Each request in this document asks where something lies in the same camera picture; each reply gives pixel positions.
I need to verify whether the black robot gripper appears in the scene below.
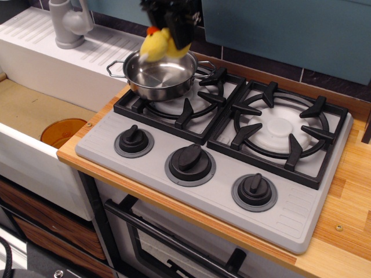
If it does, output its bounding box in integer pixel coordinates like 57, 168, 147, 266
140, 0, 201, 49

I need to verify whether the white toy sink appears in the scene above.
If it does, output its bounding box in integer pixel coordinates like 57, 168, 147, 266
1, 8, 143, 221

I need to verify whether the yellow stuffed duck toy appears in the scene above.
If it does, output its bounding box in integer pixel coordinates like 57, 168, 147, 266
139, 26, 191, 63

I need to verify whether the grey toy stove top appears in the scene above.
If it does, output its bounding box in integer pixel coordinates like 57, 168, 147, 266
75, 93, 353, 254

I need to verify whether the right black stove knob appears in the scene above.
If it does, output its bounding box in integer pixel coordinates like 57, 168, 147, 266
231, 173, 278, 213

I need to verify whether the stainless steel pot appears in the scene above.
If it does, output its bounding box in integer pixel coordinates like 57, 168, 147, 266
107, 50, 216, 102

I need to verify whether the grey toy faucet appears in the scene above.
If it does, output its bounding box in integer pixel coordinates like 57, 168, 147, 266
49, 1, 94, 49

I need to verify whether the black right burner grate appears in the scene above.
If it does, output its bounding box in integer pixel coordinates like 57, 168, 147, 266
208, 81, 351, 189

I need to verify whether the black left burner grate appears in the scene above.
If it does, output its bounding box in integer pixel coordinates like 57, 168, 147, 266
114, 67, 246, 144

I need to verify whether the small left black knob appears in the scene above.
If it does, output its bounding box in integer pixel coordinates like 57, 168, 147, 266
114, 125, 155, 159

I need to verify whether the black braided cable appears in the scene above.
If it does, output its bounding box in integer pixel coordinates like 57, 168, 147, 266
0, 236, 13, 278

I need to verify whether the wooden drawer front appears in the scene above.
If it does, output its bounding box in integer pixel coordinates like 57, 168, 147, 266
1, 177, 114, 277

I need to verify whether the black burner grate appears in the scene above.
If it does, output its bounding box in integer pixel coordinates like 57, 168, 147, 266
208, 81, 351, 189
114, 67, 246, 144

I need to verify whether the black oven door handle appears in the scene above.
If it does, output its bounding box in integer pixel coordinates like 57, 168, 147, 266
104, 195, 246, 277

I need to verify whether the large middle black knob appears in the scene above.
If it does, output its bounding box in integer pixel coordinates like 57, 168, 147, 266
165, 144, 216, 187

